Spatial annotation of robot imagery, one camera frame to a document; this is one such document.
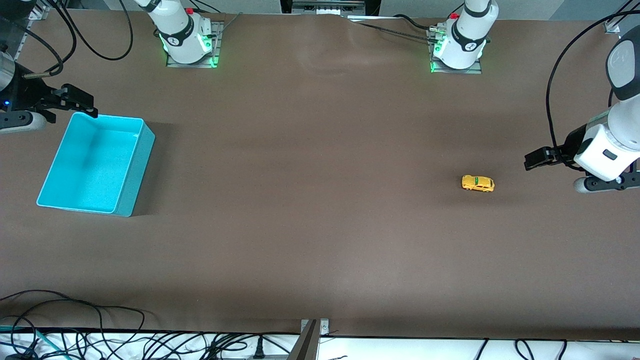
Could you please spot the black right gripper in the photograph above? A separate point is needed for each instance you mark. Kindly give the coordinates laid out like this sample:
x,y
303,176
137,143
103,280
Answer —
x,y
26,93

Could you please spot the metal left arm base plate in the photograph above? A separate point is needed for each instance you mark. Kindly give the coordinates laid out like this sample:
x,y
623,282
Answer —
x,y
467,71

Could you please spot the yellow beetle toy car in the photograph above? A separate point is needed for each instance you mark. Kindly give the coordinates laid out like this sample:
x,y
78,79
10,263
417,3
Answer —
x,y
477,183

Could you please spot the grey power strip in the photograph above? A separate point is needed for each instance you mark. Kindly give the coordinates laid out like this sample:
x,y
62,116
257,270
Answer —
x,y
327,6

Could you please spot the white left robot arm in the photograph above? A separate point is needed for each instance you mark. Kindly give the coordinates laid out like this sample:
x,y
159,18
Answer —
x,y
467,35

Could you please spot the turquoise plastic bin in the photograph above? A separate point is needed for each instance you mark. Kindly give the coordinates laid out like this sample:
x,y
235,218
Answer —
x,y
90,165

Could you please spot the grey aluminium profile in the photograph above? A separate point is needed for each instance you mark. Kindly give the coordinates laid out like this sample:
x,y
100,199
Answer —
x,y
307,342

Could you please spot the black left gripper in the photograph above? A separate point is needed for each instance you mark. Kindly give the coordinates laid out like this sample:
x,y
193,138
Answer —
x,y
571,144

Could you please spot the black power plug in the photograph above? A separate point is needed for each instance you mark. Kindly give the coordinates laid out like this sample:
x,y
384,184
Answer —
x,y
259,349

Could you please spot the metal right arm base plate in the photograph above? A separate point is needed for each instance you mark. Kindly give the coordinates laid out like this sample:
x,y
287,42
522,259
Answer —
x,y
192,65

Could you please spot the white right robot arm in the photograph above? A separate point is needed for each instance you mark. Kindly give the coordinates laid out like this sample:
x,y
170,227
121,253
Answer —
x,y
177,30

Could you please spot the metal corner bracket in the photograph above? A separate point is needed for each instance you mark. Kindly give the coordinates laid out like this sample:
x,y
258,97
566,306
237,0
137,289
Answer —
x,y
613,27
39,13

